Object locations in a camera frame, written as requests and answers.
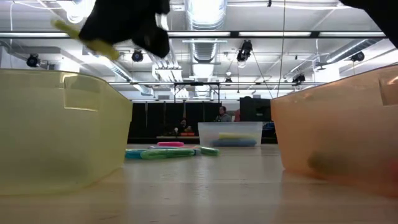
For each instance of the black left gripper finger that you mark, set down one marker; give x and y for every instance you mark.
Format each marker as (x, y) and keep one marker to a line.
(90, 29)

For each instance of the blue highlighter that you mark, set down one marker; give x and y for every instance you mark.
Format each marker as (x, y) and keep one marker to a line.
(234, 142)
(133, 154)

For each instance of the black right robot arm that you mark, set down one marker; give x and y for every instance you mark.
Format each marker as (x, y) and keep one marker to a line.
(379, 15)

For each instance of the black ceiling spotlight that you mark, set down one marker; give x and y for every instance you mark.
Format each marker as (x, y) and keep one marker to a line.
(32, 60)
(357, 56)
(244, 51)
(298, 78)
(137, 56)

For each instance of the black partition curtain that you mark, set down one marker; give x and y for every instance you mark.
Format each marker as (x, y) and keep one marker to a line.
(155, 121)

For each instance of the yellow plastic bin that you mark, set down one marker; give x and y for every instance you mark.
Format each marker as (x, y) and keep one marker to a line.
(62, 133)

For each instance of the person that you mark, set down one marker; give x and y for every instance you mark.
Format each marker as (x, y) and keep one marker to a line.
(184, 124)
(237, 115)
(223, 113)

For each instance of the pink highlighter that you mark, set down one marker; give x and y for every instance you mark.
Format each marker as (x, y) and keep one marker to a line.
(170, 144)

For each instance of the green highlighter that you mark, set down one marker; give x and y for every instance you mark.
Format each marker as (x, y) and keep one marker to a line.
(168, 153)

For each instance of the clear plastic bin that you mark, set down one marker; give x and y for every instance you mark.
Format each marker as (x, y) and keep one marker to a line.
(230, 127)

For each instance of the black monitor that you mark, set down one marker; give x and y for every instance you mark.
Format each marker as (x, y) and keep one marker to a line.
(255, 109)

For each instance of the green marker pen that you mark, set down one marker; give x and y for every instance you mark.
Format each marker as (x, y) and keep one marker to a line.
(210, 151)

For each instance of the orange plastic bin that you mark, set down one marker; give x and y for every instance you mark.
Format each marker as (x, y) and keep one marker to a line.
(342, 124)

